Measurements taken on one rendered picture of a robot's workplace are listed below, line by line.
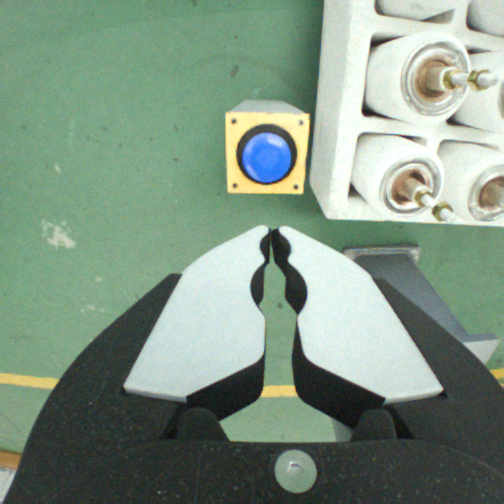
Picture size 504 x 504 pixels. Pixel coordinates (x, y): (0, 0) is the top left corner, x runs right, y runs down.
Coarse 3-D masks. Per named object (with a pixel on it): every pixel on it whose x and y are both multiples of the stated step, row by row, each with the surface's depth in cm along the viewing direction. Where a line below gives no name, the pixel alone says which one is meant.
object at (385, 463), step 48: (192, 432) 4; (384, 432) 4; (96, 480) 3; (144, 480) 3; (192, 480) 3; (240, 480) 4; (288, 480) 4; (336, 480) 3; (384, 480) 3; (432, 480) 3; (480, 480) 3
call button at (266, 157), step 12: (252, 144) 23; (264, 144) 23; (276, 144) 22; (252, 156) 23; (264, 156) 23; (276, 156) 23; (288, 156) 23; (252, 168) 24; (264, 168) 24; (276, 168) 24; (264, 180) 24
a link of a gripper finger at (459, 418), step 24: (384, 288) 8; (408, 312) 7; (432, 336) 6; (432, 360) 6; (456, 360) 6; (480, 360) 6; (456, 384) 5; (480, 384) 5; (384, 408) 5; (408, 408) 5; (432, 408) 5; (456, 408) 5; (480, 408) 5; (408, 432) 4; (432, 432) 4; (456, 432) 4; (480, 432) 4; (480, 456) 4
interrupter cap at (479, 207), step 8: (488, 168) 30; (496, 168) 30; (480, 176) 30; (488, 176) 30; (496, 176) 30; (472, 184) 31; (480, 184) 31; (488, 184) 31; (496, 184) 31; (472, 192) 31; (480, 192) 32; (472, 200) 32; (480, 200) 32; (472, 208) 33; (480, 208) 33; (488, 208) 33; (496, 208) 33; (480, 216) 33; (488, 216) 33; (496, 216) 33
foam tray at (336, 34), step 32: (352, 0) 28; (352, 32) 29; (384, 32) 29; (416, 32) 29; (448, 32) 29; (480, 32) 28; (320, 64) 45; (352, 64) 31; (320, 96) 46; (352, 96) 33; (320, 128) 46; (352, 128) 35; (384, 128) 35; (416, 128) 35; (448, 128) 35; (320, 160) 46; (352, 160) 37; (320, 192) 46; (352, 192) 45
